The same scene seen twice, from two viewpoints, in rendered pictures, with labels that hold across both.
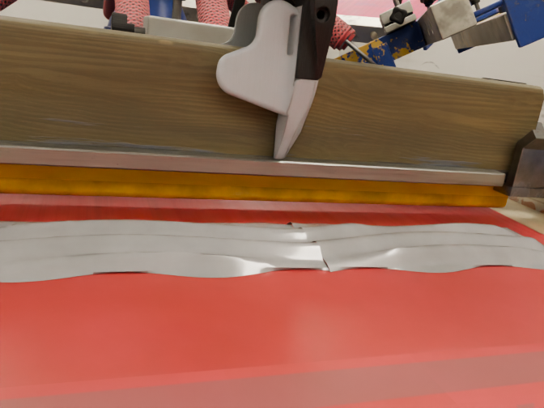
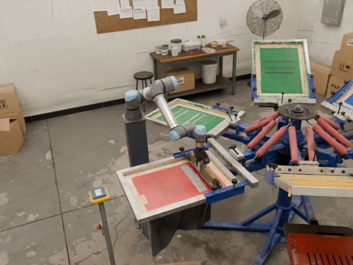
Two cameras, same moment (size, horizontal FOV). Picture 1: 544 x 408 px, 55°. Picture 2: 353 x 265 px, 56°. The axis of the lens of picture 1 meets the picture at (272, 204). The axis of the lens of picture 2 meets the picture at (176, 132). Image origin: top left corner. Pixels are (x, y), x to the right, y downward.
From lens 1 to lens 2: 2.50 m
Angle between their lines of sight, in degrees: 81
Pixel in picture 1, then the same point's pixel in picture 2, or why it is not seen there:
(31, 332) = (177, 170)
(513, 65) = not seen: outside the picture
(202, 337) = (178, 174)
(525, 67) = not seen: outside the picture
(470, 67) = not seen: outside the picture
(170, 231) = (190, 171)
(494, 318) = (186, 184)
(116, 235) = (187, 169)
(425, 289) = (189, 182)
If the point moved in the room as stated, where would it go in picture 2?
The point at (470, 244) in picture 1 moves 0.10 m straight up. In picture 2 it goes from (199, 185) to (199, 174)
